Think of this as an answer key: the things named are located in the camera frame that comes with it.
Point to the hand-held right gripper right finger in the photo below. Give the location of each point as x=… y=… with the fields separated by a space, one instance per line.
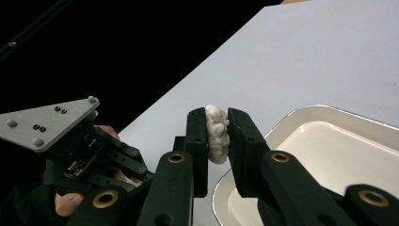
x=247 y=150

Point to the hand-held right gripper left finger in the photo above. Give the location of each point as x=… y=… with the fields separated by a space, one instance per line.
x=196 y=150

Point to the white round lumpy piece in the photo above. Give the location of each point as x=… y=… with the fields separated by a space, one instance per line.
x=217 y=135

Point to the square metal tray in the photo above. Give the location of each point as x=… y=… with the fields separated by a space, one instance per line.
x=329 y=147

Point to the wooden table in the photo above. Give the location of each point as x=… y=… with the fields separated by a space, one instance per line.
x=293 y=1

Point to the black metal frame stand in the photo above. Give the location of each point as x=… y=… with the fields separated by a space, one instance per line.
x=19 y=39

